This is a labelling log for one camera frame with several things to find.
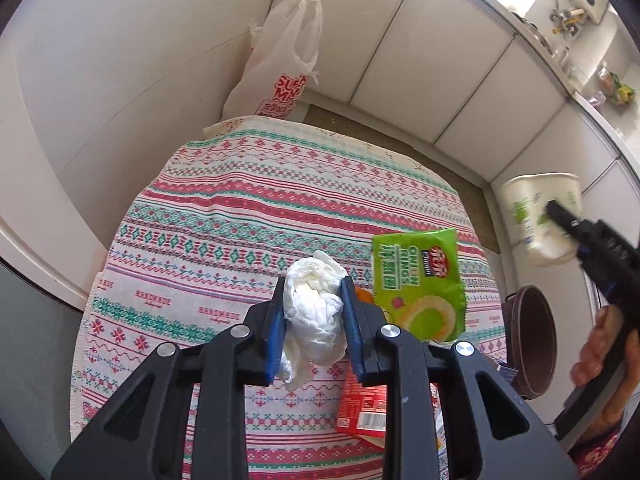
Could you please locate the green snack packet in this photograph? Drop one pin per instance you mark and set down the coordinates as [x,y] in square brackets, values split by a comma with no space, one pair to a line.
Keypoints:
[415,280]

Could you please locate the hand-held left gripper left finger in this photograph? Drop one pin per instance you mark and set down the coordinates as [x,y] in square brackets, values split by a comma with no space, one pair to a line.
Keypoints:
[274,332]

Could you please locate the red cardboard box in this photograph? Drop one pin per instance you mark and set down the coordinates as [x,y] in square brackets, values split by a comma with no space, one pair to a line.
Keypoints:
[360,410]

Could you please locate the grey kitchen countertop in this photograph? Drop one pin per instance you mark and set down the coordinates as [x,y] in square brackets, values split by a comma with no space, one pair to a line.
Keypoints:
[505,17]

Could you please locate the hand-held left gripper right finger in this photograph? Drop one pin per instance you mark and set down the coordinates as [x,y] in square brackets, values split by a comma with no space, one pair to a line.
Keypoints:
[351,332]

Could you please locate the brown trash bin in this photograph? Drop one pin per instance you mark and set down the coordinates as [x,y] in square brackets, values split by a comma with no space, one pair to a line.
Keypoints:
[537,340]

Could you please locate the person's right hand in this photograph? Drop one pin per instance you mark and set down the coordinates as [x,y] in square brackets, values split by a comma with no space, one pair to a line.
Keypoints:
[597,345]

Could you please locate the white refrigerator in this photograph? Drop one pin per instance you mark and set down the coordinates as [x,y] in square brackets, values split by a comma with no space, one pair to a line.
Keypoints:
[125,60]

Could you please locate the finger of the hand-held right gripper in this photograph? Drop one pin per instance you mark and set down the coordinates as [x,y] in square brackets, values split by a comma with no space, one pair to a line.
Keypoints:
[565,217]

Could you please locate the blue box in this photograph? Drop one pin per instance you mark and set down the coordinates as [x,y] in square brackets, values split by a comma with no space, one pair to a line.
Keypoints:
[509,371]

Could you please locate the white paper cup green print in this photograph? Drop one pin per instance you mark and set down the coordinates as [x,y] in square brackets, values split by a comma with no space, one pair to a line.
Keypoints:
[530,220]

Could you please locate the white tissue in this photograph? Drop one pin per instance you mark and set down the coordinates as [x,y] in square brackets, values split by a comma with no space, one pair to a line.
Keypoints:
[315,320]

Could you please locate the white kitchen cabinets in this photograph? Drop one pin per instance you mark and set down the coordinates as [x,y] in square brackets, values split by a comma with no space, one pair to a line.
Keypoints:
[400,60]

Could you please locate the orange peel piece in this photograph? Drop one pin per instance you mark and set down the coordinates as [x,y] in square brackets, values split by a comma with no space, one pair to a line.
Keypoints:
[365,296]

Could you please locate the white plastic bag red print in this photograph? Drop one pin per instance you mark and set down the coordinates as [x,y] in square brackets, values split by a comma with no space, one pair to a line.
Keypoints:
[280,60]

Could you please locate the patterned woven tablecloth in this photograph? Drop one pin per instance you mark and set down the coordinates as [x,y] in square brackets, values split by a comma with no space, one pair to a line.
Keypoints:
[225,210]

